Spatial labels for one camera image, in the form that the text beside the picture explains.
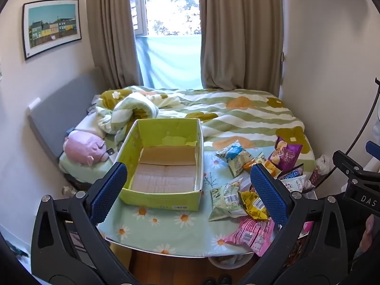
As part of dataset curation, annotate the green cardboard box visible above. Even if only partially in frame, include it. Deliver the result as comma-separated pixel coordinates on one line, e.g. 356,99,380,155
119,118,205,212

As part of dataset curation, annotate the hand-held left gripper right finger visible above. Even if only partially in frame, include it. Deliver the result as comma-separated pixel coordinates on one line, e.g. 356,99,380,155
250,163,348,285

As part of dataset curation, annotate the pink snack packet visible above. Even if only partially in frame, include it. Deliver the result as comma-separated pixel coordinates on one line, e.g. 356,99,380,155
223,215,276,257

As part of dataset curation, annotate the person's right hand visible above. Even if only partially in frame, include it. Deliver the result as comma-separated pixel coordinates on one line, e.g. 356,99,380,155
361,214,377,250

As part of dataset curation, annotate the floral green striped duvet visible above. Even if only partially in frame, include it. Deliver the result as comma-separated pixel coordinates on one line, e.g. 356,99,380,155
59,85,315,185

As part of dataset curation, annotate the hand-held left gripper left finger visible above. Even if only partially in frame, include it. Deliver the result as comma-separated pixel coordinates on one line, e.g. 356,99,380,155
30,162,140,285

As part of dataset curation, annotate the black round hoop stand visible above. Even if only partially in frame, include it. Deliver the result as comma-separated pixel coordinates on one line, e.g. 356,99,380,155
315,77,380,190

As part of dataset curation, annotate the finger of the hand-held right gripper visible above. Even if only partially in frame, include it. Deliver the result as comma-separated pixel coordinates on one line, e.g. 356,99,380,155
332,150,380,181
365,141,380,161

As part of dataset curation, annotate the red and blue snack packet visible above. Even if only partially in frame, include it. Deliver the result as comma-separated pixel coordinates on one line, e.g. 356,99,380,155
277,163,316,193

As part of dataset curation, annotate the blue and cream snack packet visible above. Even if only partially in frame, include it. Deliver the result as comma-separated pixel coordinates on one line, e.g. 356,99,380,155
215,140,253,178

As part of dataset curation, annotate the framed houses picture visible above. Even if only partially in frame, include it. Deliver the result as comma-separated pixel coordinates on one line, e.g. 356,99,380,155
22,0,82,60

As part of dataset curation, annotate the white waste bin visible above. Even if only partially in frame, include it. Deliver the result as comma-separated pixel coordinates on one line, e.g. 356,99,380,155
207,252,256,271

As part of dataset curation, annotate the pink pig plush toy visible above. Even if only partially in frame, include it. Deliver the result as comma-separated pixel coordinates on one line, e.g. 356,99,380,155
63,130,110,166

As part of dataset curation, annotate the purple snack packet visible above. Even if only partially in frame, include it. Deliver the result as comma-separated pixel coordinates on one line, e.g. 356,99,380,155
267,137,303,173

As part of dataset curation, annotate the window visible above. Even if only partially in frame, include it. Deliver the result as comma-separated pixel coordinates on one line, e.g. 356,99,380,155
127,0,202,38

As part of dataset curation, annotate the white pillow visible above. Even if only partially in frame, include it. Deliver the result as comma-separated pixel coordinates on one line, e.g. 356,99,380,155
73,113,104,138

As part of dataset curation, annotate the beige curtain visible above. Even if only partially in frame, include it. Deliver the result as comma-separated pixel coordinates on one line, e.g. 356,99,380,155
85,0,143,90
198,0,284,95

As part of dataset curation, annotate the yellow snack packet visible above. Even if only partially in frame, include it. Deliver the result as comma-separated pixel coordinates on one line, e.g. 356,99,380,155
239,190,271,221

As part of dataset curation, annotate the white plastic bag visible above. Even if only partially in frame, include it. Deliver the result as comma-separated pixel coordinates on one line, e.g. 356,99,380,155
310,154,331,185

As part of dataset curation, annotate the pale green snack packet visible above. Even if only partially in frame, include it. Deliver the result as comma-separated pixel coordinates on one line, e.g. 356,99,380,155
208,177,247,222

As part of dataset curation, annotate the orange cake snack packet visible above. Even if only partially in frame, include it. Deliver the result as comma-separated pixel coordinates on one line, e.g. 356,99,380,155
249,152,282,179

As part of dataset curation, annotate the daisy pattern tablecloth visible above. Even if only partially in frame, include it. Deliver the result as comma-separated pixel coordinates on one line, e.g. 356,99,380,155
96,147,318,257

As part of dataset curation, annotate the grey padded headboard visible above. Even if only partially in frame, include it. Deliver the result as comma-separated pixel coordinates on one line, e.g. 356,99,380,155
27,67,107,167

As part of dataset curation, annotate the light blue window cloth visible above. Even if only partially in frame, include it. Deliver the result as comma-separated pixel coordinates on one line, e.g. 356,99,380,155
135,35,204,90

